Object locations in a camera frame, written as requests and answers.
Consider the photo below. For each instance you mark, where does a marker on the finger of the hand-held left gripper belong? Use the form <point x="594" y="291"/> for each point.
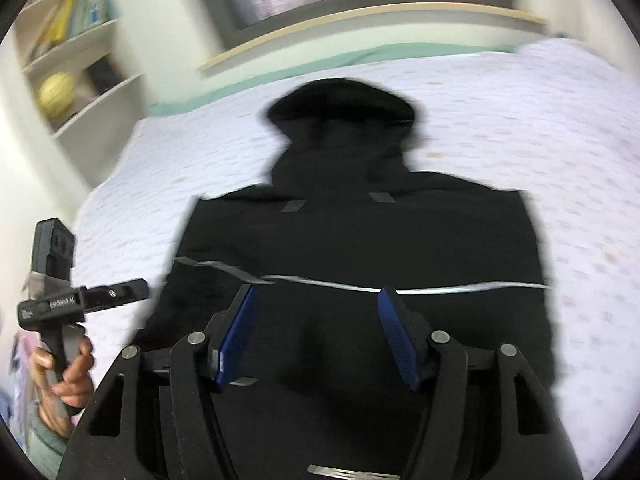
<point x="117" y="295"/>

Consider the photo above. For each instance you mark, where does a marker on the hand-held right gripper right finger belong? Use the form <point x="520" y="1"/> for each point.
<point x="397" y="342"/>

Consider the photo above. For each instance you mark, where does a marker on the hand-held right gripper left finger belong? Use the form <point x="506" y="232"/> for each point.
<point x="234" y="342"/>

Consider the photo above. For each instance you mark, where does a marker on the black hooded jacket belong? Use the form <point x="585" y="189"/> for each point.
<point x="350" y="240"/>

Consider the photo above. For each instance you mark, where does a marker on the person's left forearm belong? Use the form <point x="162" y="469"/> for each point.
<point x="50" y="440"/>

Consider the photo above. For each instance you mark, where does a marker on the person's left hand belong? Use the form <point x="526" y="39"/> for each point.
<point x="75" y="377"/>

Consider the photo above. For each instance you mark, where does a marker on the yellow globe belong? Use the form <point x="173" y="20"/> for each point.
<point x="56" y="94"/>

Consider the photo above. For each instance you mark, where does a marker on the white bookshelf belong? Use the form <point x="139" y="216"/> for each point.
<point x="70" y="90"/>

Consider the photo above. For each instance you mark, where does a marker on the white floral bed blanket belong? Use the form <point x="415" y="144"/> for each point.
<point x="500" y="135"/>

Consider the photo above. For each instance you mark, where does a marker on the green bed sheet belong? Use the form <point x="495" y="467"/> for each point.
<point x="280" y="67"/>

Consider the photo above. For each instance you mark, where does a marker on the row of colourful books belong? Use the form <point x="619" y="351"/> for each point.
<point x="82" y="10"/>

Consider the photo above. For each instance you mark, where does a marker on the wooden windowsill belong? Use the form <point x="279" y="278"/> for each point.
<point x="370" y="27"/>

